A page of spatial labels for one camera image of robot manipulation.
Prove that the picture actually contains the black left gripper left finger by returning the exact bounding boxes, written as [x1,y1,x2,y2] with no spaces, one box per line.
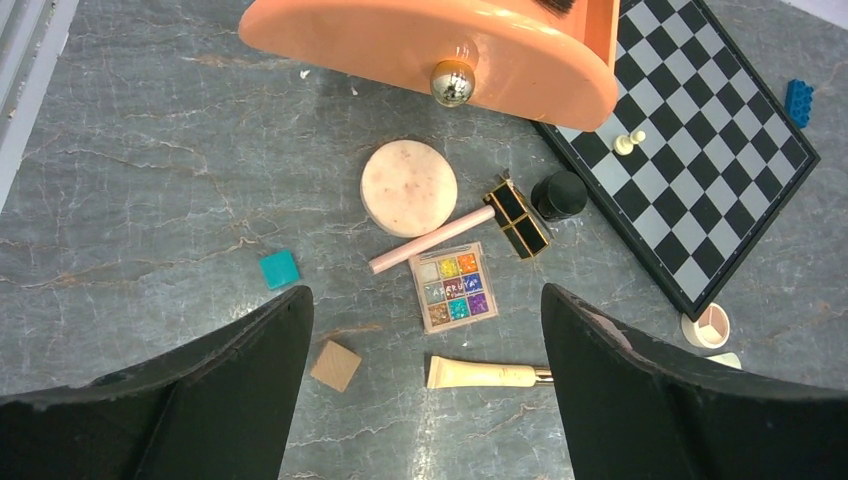
[86,285,315,480]

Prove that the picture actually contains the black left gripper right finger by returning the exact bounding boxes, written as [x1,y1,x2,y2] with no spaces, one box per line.
[541,283,730,480]

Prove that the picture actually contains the small round pink jar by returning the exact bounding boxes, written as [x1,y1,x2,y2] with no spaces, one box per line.
[680,303,730,349]

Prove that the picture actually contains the wooden handle makeup brush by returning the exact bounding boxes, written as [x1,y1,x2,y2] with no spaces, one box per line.
[426,356,554,389]

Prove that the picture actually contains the black fan brush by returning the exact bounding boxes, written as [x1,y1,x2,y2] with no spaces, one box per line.
[535,0,576,16]

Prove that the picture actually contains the small wooden cube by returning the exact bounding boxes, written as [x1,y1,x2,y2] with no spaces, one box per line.
[310,340,362,392]

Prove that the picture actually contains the small teal cube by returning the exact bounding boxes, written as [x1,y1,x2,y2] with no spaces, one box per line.
[258,250,301,291]

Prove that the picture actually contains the colourful eyeshadow palette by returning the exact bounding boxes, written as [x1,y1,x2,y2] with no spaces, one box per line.
[408,242,498,334]

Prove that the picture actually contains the black gold lipstick case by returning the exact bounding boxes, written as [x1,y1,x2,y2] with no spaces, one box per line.
[483,177,550,259]

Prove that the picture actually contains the black round cap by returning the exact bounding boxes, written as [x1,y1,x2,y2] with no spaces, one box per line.
[531,170,588,221]

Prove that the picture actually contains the pink lip pencil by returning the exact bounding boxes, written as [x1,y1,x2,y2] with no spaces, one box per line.
[369,205,495,274]

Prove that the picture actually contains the black grey chessboard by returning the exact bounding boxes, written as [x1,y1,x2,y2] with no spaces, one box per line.
[538,0,820,317]

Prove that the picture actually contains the small chess pawn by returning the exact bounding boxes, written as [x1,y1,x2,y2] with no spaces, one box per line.
[613,130,646,156]

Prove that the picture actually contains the round pink compact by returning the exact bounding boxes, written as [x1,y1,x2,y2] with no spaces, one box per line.
[360,139,458,238]

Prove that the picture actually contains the blue lego brick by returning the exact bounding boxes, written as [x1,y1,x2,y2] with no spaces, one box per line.
[784,79,814,129]

